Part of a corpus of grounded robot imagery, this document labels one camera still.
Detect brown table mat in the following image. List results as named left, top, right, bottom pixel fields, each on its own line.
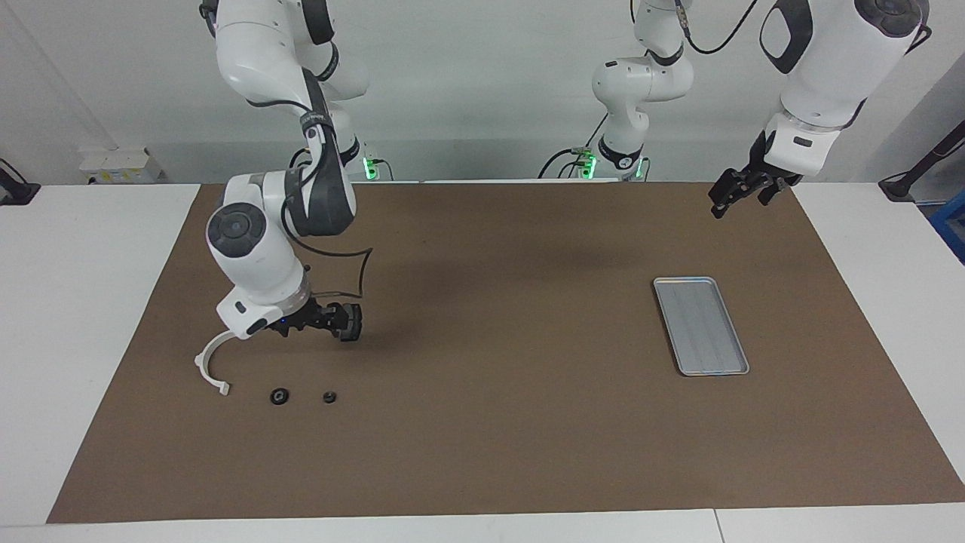
left=47, top=181, right=965, bottom=525

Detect black stand with pole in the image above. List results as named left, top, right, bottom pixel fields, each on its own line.
left=878, top=121, right=965, bottom=203

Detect white curved plastic bracket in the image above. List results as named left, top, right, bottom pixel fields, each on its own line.
left=194, top=330, right=231, bottom=397

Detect black base cables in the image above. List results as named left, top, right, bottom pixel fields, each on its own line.
left=538, top=113, right=608, bottom=180

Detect blue plastic box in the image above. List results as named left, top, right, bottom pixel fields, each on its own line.
left=929, top=200, right=965, bottom=265

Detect black clamp mount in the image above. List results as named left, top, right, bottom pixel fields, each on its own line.
left=0, top=158, right=42, bottom=207

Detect white power strip box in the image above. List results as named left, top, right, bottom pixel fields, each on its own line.
left=79, top=147, right=164, bottom=185

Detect silver metal tray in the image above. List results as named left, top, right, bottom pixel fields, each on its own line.
left=652, top=276, right=751, bottom=377

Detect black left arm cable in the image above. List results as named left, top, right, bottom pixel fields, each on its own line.
left=673, top=0, right=759, bottom=56

